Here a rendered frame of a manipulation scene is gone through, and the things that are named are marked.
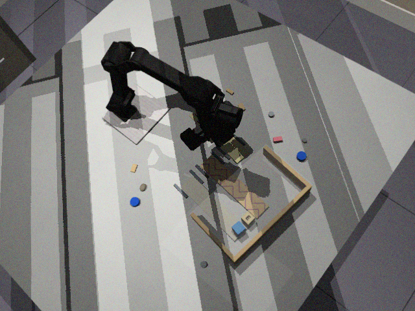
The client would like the blue disc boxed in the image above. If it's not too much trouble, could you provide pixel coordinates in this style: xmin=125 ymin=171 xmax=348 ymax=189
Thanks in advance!
xmin=130 ymin=197 xmax=140 ymax=207
xmin=297 ymin=151 xmax=306 ymax=161

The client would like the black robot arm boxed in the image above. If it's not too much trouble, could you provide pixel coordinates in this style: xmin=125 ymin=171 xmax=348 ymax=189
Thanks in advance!
xmin=101 ymin=41 xmax=243 ymax=147

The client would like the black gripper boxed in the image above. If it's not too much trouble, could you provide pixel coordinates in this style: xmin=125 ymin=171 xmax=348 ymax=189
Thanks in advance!
xmin=180 ymin=118 xmax=217 ymax=150

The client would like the small red block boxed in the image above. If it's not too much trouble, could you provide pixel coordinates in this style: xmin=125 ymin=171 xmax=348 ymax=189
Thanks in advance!
xmin=273 ymin=136 xmax=283 ymax=143

